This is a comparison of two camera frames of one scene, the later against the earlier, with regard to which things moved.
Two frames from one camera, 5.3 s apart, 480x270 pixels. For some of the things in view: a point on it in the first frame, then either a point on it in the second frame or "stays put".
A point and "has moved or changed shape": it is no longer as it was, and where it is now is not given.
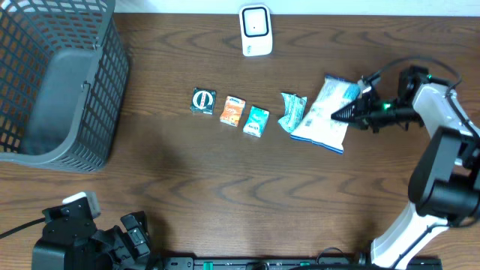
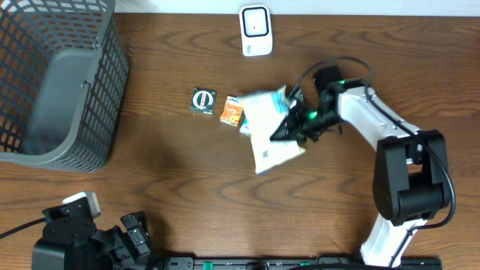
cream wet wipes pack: [318, 127] has moved or changed shape
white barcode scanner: [256, 30] stays put
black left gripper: [134, 235] stays put
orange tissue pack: [232, 111] stays put
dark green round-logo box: [202, 100] stays put
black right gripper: [361, 110] → [292, 131]
